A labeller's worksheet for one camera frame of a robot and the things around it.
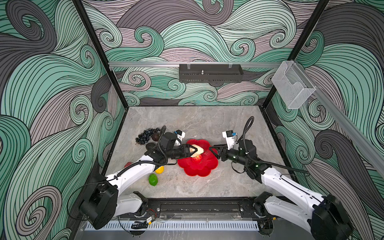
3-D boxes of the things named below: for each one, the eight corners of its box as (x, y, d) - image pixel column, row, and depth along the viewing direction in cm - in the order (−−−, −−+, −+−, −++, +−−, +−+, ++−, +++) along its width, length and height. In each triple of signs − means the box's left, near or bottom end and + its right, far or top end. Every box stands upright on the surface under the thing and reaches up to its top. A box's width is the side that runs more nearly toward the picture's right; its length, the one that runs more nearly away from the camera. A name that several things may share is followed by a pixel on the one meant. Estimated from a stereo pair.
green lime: (149, 186, 83) (147, 183, 80) (150, 175, 87) (149, 172, 84) (157, 186, 83) (155, 183, 80) (158, 175, 87) (157, 172, 84)
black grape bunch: (136, 142, 101) (134, 138, 98) (154, 127, 110) (152, 123, 106) (142, 147, 99) (140, 143, 95) (159, 131, 107) (158, 127, 103)
